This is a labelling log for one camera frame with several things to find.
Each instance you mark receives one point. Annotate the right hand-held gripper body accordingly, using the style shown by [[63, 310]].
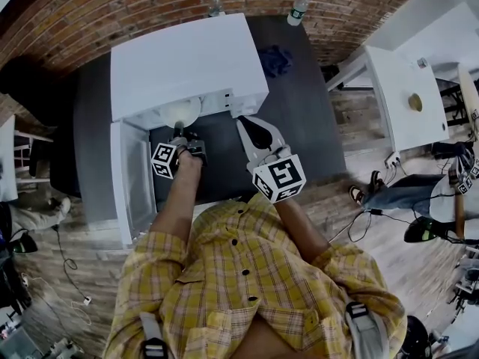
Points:
[[278, 178]]

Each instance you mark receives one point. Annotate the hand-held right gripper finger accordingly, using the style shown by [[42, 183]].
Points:
[[247, 144], [275, 135]]

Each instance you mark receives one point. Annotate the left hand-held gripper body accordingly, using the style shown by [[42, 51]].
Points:
[[162, 160]]

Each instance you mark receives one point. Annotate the white round dish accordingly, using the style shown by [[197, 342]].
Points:
[[180, 111]]

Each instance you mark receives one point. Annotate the person's left forearm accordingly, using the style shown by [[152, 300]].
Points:
[[176, 204]]

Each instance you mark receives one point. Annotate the person's right forearm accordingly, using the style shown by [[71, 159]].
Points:
[[299, 230]]

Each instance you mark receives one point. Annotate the person's left hand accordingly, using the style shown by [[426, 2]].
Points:
[[189, 165]]

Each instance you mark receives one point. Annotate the blue cloth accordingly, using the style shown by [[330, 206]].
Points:
[[277, 60]]

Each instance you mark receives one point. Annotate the yellow plaid shirt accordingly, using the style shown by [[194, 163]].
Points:
[[243, 253]]

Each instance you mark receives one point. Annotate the black cabinet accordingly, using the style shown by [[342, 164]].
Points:
[[61, 163]]

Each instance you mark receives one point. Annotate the white power strip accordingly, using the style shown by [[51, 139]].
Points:
[[392, 161]]

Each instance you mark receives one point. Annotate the clear plastic water bottle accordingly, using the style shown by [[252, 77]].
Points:
[[214, 5], [298, 9]]

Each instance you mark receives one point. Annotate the white table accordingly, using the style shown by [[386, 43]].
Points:
[[408, 88]]

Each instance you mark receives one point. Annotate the round brass object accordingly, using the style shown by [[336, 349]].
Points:
[[415, 101]]

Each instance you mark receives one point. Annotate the black green device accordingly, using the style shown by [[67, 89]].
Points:
[[24, 245], [421, 231]]

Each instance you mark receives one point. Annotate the white shelf unit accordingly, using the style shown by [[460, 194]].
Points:
[[8, 155]]

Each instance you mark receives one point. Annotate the small metal can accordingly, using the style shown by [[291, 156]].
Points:
[[422, 63]]

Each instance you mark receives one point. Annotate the black chair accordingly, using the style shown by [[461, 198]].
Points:
[[451, 99]]

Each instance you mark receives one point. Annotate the wooden pole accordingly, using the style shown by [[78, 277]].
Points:
[[459, 211]]

